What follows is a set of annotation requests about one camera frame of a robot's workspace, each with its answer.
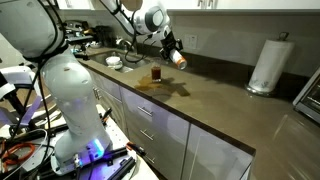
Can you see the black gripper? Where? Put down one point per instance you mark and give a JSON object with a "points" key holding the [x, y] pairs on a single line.
{"points": [[170, 42]]}

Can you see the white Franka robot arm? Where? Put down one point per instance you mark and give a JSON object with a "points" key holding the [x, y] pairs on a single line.
{"points": [[73, 100]]}

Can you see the tall clear glass cup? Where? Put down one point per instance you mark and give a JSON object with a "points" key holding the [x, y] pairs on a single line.
{"points": [[156, 63]]}

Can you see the small brown glass cup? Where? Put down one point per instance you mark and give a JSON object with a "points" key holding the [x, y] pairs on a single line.
{"points": [[156, 74]]}

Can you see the stainless steel sink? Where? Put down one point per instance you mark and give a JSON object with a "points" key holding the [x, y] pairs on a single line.
{"points": [[133, 63]]}

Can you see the brown spilled drink puddle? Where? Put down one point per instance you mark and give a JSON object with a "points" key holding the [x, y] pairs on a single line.
{"points": [[146, 86]]}

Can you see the chrome sink faucet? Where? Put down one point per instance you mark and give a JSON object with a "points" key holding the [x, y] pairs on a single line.
{"points": [[125, 42]]}

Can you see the white bowl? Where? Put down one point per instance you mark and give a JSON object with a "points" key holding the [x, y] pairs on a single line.
{"points": [[113, 60]]}

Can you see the black coffee machine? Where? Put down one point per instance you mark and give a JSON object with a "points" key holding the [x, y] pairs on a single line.
{"points": [[101, 36]]}

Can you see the black and orange clamp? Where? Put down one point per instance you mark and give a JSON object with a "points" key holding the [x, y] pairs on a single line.
{"points": [[106, 115], [135, 148]]}

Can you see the white paper towel roll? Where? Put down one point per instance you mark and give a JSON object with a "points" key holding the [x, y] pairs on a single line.
{"points": [[270, 65]]}

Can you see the metal paper towel holder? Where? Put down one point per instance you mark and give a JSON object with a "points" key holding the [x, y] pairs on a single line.
{"points": [[283, 35]]}

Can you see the silver toaster oven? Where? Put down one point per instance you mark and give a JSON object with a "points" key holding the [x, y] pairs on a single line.
{"points": [[310, 98]]}

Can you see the white chair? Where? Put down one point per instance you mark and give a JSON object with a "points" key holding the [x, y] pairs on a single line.
{"points": [[16, 75]]}

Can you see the white wall outlet plate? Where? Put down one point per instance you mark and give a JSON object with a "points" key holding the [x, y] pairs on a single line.
{"points": [[190, 42]]}

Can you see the black aluminium rail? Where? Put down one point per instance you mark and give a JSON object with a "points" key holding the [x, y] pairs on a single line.
{"points": [[121, 168], [113, 154]]}

